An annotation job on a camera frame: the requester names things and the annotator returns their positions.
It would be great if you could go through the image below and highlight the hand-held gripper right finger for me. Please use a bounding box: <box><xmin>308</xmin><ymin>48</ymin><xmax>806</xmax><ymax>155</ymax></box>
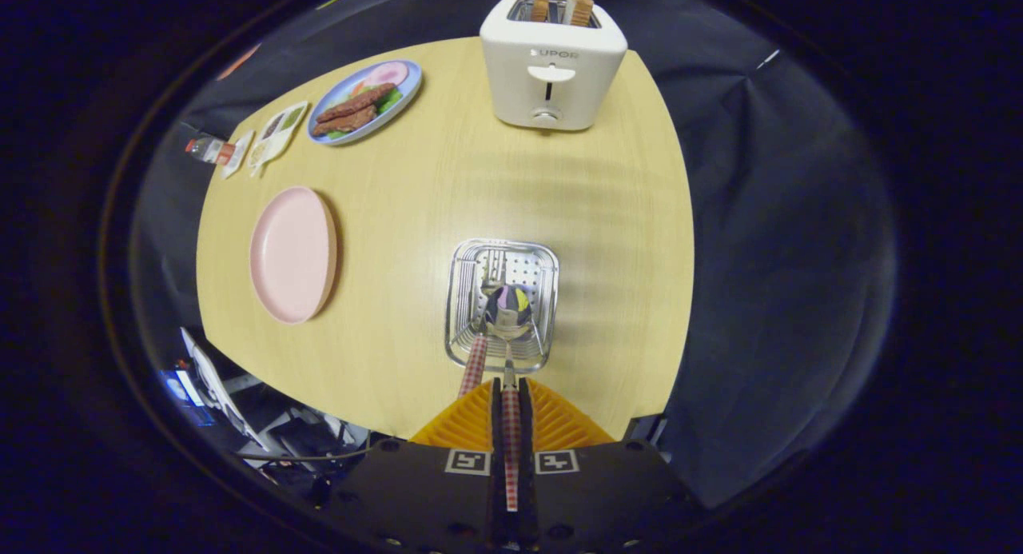
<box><xmin>518</xmin><ymin>378</ymin><xmax>704</xmax><ymax>554</ymax></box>

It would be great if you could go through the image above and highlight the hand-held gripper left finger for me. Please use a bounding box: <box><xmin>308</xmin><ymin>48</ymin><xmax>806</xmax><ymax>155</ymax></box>
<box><xmin>320</xmin><ymin>378</ymin><xmax>510</xmax><ymax>554</ymax></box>

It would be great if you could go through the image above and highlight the spoon with red checked handle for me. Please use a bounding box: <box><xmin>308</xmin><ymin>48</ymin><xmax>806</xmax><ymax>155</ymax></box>
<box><xmin>483</xmin><ymin>284</ymin><xmax>535</xmax><ymax>513</ymax></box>

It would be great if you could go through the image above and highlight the fork with red checked handle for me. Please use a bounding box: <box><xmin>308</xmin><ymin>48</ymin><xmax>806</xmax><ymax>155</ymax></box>
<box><xmin>457</xmin><ymin>252</ymin><xmax>508</xmax><ymax>400</ymax></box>

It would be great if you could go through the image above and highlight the pink plate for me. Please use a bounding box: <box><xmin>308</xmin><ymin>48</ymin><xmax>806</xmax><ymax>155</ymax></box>
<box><xmin>249</xmin><ymin>186</ymin><xmax>338</xmax><ymax>325</ymax></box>

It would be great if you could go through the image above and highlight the blue lit device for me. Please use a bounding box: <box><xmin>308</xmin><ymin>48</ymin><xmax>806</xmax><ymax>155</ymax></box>
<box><xmin>160</xmin><ymin>369</ymin><xmax>213</xmax><ymax>427</ymax></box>

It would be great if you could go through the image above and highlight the brown meat strip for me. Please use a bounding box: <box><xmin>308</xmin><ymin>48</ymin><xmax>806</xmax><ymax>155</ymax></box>
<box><xmin>316</xmin><ymin>82</ymin><xmax>398</xmax><ymax>124</ymax></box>
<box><xmin>312</xmin><ymin>105</ymin><xmax>378</xmax><ymax>138</ymax></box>

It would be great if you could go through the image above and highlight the white toaster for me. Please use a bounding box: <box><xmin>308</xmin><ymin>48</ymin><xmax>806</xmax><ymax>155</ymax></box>
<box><xmin>480</xmin><ymin>0</ymin><xmax>629</xmax><ymax>131</ymax></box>

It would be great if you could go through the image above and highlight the blue plate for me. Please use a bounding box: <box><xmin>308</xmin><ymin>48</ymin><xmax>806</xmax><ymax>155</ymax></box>
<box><xmin>307</xmin><ymin>60</ymin><xmax>423</xmax><ymax>145</ymax></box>

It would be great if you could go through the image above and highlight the large white printed packet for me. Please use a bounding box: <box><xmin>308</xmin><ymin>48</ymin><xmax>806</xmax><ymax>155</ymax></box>
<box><xmin>247</xmin><ymin>101</ymin><xmax>309</xmax><ymax>177</ymax></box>

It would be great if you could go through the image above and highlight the pink ham slice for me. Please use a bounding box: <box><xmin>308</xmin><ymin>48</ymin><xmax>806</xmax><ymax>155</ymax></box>
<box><xmin>364</xmin><ymin>62</ymin><xmax>409</xmax><ymax>88</ymax></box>

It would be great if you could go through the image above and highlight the small white printed packet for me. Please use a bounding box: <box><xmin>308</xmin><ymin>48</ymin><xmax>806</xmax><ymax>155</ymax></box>
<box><xmin>221</xmin><ymin>130</ymin><xmax>255</xmax><ymax>179</ymax></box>

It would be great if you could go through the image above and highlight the clear plastic bottle red label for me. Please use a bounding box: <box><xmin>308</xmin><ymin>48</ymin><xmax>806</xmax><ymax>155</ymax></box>
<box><xmin>185</xmin><ymin>137</ymin><xmax>237</xmax><ymax>165</ymax></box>

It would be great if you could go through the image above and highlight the metal wire basket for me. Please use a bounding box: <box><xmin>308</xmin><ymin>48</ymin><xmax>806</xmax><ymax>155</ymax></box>
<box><xmin>444</xmin><ymin>238</ymin><xmax>560</xmax><ymax>375</ymax></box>

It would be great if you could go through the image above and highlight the grey cable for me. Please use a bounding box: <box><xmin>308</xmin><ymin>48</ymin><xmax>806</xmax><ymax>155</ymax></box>
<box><xmin>236</xmin><ymin>445</ymin><xmax>372</xmax><ymax>462</ymax></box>

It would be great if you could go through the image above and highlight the white frame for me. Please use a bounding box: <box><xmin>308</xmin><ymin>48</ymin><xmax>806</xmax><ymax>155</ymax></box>
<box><xmin>180</xmin><ymin>328</ymin><xmax>277</xmax><ymax>451</ymax></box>

